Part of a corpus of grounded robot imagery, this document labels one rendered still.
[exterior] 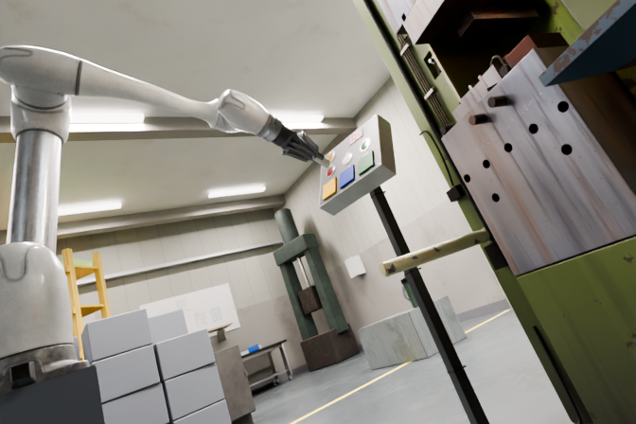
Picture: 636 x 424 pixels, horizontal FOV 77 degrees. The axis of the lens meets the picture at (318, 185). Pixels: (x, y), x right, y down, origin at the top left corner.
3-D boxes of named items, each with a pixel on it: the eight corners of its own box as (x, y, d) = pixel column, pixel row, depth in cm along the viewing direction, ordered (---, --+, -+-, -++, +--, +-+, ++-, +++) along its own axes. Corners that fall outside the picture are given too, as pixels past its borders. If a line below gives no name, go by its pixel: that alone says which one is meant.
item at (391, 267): (389, 276, 117) (382, 259, 119) (381, 280, 122) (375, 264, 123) (496, 238, 135) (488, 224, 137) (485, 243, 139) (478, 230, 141)
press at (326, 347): (338, 358, 803) (289, 219, 908) (366, 350, 724) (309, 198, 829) (304, 374, 757) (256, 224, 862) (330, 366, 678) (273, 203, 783)
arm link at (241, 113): (274, 107, 129) (260, 111, 141) (233, 80, 122) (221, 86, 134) (259, 136, 128) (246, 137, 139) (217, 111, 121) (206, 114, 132)
